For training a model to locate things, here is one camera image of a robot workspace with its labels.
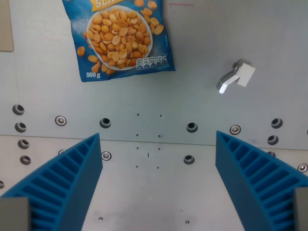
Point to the silver hex screw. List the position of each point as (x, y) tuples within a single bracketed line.
[(302, 167), (235, 129), (1, 184), (60, 120), (106, 155)]

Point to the white and grey metal bracket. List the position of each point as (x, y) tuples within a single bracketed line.
[(236, 75)]

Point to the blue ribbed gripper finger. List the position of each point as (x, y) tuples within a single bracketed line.
[(250, 178), (72, 183)]

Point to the blue peanut bag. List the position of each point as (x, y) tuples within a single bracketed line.
[(119, 38)]

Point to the beige board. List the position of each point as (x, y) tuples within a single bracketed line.
[(6, 25)]

